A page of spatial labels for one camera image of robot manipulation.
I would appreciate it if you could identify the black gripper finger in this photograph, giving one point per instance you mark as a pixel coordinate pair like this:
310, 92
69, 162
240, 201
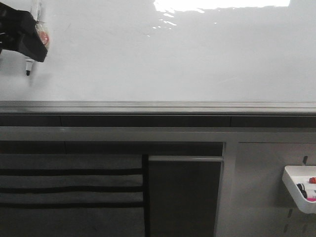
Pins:
18, 33

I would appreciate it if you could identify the white black-tipped whiteboard marker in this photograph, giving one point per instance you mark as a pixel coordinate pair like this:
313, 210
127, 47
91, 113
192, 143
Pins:
35, 11

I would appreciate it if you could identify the grey aluminium whiteboard ledge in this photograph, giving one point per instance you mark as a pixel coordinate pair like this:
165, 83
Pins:
158, 107

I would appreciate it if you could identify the white glossy whiteboard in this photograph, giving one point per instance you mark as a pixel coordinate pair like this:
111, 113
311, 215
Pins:
170, 50

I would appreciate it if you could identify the red magnet in clear tape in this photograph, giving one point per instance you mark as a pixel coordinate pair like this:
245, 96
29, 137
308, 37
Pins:
43, 33

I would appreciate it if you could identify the grey fabric pocket organiser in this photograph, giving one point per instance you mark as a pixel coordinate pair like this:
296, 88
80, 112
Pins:
73, 196

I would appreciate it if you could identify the dark grey panel board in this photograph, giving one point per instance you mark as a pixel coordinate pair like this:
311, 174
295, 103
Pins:
183, 197

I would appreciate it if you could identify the grey slotted pegboard panel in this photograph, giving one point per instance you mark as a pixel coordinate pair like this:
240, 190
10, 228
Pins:
254, 201

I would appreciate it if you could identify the white plastic marker tray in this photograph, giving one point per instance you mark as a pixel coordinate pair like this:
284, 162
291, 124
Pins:
294, 175

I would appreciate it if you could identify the black capped marker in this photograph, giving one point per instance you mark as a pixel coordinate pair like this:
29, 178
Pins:
302, 190

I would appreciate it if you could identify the red capped marker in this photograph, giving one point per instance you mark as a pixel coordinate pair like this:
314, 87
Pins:
312, 180

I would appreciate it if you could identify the pink capped marker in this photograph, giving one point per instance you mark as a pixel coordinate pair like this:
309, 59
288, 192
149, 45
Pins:
311, 195

